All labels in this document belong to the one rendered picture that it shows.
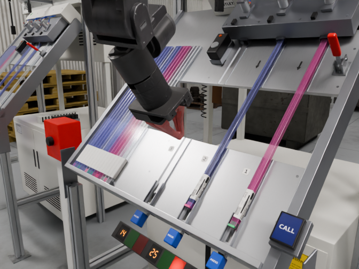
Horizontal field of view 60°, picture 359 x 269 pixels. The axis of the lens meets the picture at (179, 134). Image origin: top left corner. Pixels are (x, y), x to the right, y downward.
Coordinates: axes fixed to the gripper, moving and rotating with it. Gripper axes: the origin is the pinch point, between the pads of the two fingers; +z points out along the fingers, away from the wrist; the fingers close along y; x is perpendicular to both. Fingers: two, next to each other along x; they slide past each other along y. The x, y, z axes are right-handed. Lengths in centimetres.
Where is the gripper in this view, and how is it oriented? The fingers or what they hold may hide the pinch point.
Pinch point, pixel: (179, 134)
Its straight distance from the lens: 58.1
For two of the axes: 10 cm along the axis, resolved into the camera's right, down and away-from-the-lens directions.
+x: -5.6, 7.2, -4.0
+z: 4.2, 6.7, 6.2
